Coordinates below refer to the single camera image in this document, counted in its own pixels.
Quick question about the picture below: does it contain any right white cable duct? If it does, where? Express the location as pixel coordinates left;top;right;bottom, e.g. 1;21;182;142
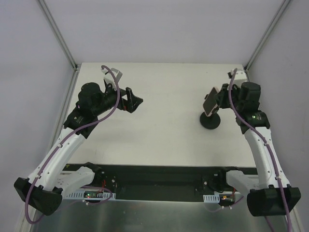
203;194;220;203

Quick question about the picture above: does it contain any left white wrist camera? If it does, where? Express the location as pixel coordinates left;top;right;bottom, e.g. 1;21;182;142
101;67;123;84

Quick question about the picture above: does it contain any left white cable duct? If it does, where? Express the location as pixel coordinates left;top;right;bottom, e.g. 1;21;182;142
64;190;116;201

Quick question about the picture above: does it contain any black phone stand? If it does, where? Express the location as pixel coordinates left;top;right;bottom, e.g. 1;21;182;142
199;108;221;130

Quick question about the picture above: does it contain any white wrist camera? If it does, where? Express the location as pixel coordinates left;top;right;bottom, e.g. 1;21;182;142
227;69;248;87
101;67;123;84

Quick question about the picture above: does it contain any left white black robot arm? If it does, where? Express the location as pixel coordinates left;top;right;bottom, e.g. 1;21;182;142
14;82;143;216

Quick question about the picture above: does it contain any white cable duct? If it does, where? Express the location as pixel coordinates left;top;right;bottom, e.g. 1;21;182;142
203;194;220;203
64;190;116;201

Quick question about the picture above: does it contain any right aluminium frame post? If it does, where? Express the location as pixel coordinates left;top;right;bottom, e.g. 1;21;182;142
244;0;293;73

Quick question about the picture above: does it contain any aluminium frame post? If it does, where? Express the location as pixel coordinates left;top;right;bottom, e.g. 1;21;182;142
244;0;293;73
37;0;80;71

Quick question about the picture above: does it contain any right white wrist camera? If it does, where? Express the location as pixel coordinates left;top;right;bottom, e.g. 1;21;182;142
227;69;248;87

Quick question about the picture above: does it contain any black phone pink case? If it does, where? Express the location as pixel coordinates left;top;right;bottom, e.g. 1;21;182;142
203;87;219;116

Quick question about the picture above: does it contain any left aluminium frame post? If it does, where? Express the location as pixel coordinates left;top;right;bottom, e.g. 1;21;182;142
37;0;80;71

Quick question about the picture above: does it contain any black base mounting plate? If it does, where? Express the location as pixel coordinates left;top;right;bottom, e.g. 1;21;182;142
65;163;251;201

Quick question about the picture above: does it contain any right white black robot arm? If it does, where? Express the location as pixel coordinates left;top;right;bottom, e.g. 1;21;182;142
216;82;301;217

